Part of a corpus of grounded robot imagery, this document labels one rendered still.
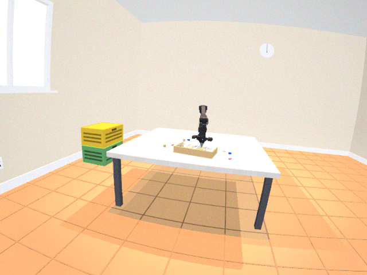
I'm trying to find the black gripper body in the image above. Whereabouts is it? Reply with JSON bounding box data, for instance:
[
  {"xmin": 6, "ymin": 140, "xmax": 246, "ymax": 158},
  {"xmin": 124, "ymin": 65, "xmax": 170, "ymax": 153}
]
[{"xmin": 192, "ymin": 131, "xmax": 213, "ymax": 142}]

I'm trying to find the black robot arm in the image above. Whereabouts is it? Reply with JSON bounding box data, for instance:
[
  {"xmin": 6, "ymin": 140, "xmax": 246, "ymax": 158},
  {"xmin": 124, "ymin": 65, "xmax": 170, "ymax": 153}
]
[{"xmin": 197, "ymin": 105, "xmax": 209, "ymax": 140}]

